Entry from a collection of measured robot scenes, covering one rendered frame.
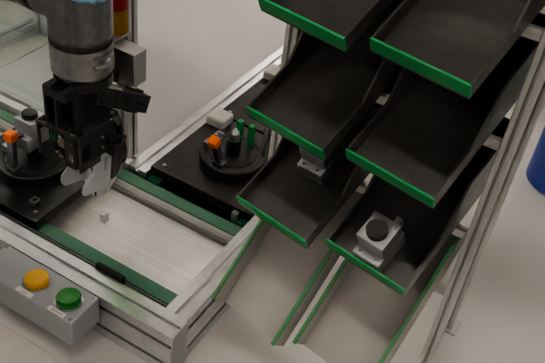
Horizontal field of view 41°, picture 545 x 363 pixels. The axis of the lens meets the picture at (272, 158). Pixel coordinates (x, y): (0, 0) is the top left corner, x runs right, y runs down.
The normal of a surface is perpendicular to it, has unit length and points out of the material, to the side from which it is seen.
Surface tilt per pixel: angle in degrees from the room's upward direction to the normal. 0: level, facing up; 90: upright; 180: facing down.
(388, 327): 45
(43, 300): 0
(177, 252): 0
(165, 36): 0
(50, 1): 89
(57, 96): 90
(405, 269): 25
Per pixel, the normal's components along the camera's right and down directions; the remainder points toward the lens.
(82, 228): 0.11, -0.78
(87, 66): 0.33, 0.61
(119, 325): -0.51, 0.49
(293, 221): -0.17, -0.54
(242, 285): -0.38, -0.26
